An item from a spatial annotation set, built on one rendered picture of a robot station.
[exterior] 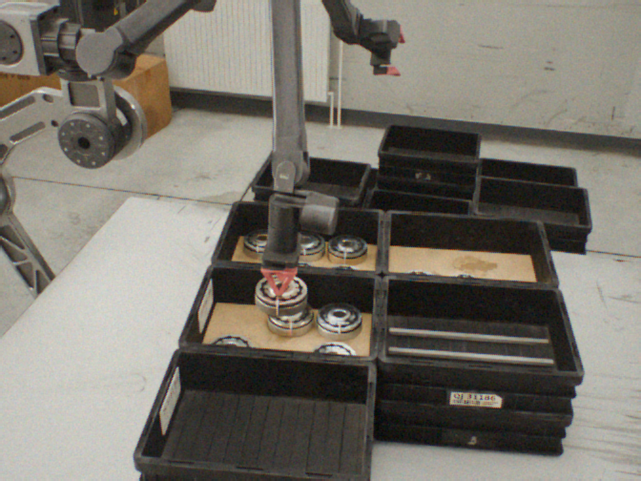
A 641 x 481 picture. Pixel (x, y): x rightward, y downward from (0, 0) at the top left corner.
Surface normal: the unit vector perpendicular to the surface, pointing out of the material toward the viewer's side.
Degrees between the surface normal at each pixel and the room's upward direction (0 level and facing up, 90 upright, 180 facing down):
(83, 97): 90
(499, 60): 90
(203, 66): 90
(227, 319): 0
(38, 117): 90
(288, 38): 63
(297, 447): 0
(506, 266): 0
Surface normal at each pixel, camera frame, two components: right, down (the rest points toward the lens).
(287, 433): 0.02, -0.85
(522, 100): -0.22, 0.51
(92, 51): -0.19, 0.08
